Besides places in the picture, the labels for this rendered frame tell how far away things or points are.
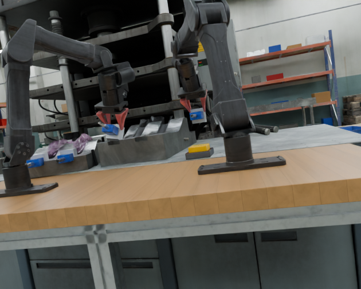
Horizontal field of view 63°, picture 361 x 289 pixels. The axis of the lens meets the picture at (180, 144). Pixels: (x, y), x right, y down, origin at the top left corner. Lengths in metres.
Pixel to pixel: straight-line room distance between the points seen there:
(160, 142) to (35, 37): 0.49
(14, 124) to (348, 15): 7.72
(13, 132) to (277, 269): 0.89
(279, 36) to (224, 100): 7.16
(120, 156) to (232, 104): 0.53
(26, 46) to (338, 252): 1.08
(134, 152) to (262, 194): 0.63
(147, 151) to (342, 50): 7.17
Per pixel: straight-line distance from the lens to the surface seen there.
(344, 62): 7.93
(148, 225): 0.59
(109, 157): 1.11
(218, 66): 0.72
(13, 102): 0.91
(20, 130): 0.89
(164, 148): 1.02
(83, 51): 1.01
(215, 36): 0.75
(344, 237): 1.06
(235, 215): 0.56
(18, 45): 0.93
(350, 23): 8.10
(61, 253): 1.35
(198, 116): 1.07
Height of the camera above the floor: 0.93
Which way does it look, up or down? 5 degrees down
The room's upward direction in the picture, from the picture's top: 9 degrees counter-clockwise
